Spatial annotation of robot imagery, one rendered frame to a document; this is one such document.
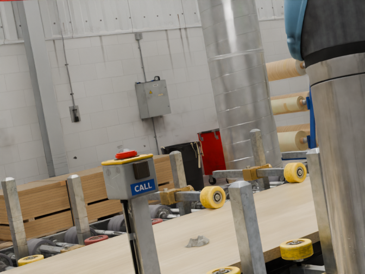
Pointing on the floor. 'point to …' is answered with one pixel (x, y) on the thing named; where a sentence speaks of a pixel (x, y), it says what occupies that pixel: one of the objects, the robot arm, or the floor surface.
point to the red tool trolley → (212, 153)
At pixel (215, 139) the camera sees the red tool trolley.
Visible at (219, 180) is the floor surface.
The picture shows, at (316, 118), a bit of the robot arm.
